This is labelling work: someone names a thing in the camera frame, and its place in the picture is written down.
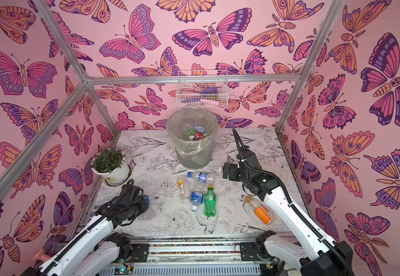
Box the pink watering can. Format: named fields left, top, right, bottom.
left=33, top=249, right=51, bottom=263

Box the light green label bottle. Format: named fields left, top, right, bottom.
left=183, top=125, right=195, bottom=140

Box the grey mesh waste bin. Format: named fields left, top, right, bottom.
left=166, top=108, right=218, bottom=170

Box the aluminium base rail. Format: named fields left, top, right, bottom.
left=89, top=233, right=287, bottom=276

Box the clear bottle blue label large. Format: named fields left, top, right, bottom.
left=194, top=123, right=206, bottom=135

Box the green plastic bottle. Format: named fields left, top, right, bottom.
left=204, top=185, right=217, bottom=218

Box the small blue label bottle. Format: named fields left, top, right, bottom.
left=140, top=195, right=155, bottom=221

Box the orange label bottle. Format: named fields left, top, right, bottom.
left=244, top=195, right=274, bottom=225

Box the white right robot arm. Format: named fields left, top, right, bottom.
left=221, top=151, right=354, bottom=276

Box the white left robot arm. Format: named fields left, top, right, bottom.
left=22, top=179, right=149, bottom=276

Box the white wire wall basket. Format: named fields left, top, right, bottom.
left=174, top=69, right=229, bottom=108

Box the small red can bottle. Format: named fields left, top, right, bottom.
left=193, top=132, right=206, bottom=141

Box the yellow label small bottle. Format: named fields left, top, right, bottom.
left=177, top=175, right=190, bottom=203

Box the potted green plant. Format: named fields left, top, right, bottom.
left=91, top=148, right=132, bottom=186

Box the far blue label bottle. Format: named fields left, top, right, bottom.
left=187, top=171, right=217, bottom=185

